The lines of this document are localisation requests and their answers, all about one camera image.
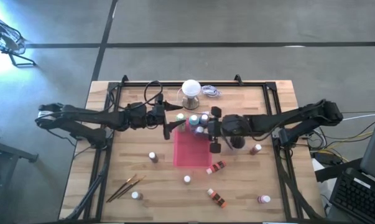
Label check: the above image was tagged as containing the black keyboard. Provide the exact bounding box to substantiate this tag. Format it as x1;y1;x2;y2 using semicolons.
328;167;375;224

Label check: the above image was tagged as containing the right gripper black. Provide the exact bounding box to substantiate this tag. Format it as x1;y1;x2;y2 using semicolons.
205;105;255;155

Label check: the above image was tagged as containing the large teal paint bottle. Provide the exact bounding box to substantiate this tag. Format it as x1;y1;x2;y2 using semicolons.
188;114;200;133

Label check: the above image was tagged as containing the black side cart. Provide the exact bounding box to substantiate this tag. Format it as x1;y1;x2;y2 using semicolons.
0;136;39;224

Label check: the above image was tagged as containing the green paint bottle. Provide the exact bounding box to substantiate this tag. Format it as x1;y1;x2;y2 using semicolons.
175;113;187;133

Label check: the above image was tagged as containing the red paint bottle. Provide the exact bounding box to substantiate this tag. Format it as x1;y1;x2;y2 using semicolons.
205;161;228;175

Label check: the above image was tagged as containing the purple plastic cup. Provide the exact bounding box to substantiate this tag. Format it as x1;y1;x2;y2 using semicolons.
229;135;247;149

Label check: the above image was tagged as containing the black power brick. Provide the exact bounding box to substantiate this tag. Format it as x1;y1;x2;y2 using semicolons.
313;151;343;166

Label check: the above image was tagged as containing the black floor fan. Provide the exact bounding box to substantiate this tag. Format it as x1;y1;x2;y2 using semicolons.
0;14;38;68

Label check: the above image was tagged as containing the orange paint bottle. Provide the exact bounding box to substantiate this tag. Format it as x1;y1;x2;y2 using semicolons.
207;188;228;209

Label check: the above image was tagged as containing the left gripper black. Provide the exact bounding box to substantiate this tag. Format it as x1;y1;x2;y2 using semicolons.
124;92;187;141

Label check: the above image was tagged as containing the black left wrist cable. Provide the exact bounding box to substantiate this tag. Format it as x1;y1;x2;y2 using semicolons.
143;80;164;108

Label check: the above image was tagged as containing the white floor cable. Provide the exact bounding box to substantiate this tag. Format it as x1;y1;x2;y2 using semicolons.
342;113;375;123

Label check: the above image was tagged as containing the black metal table frame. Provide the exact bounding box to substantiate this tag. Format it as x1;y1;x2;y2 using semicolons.
62;74;326;224

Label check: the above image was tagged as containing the reddish brown paint bottle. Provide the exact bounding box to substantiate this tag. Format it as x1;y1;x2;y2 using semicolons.
249;143;262;156

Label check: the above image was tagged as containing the white dome glass jar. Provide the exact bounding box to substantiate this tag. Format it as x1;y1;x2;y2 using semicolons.
180;80;202;111

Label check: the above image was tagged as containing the yellow floor cable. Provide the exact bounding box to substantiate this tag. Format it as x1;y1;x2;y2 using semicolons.
311;130;375;156

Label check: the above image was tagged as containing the pink plastic tray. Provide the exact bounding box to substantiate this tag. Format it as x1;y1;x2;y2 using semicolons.
172;119;213;169

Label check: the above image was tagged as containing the white lamp cable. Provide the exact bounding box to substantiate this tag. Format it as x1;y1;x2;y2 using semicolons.
176;84;223;116

